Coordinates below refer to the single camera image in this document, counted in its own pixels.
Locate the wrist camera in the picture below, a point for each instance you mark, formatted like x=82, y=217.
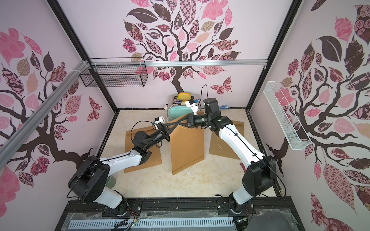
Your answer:
x=193, y=106
x=157, y=121

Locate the black wire basket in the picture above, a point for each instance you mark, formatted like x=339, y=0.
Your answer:
x=130, y=74

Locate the white wire basket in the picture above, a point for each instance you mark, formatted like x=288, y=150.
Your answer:
x=280, y=101

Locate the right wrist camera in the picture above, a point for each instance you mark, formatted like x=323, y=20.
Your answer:
x=193, y=106

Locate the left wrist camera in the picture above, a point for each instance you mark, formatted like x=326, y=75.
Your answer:
x=157, y=121

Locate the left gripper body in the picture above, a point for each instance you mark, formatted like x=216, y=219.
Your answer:
x=163, y=131

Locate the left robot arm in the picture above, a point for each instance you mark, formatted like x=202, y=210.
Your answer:
x=89, y=181

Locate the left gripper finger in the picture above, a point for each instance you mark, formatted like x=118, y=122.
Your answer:
x=182, y=123
x=175, y=127

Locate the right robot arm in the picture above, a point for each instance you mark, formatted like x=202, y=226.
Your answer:
x=260, y=174

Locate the colourful patterned bag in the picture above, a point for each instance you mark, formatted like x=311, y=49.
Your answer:
x=243, y=167

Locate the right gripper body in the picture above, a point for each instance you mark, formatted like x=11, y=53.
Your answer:
x=189, y=120

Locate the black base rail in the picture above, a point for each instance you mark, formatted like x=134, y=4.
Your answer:
x=260, y=214

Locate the yellow bread slice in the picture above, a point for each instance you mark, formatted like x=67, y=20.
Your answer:
x=183, y=96

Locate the green cup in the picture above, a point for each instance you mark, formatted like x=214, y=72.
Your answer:
x=111, y=182

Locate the mint green toaster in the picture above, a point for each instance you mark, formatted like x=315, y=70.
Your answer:
x=175, y=108

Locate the white slotted cable duct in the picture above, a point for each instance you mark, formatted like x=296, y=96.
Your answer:
x=151, y=223

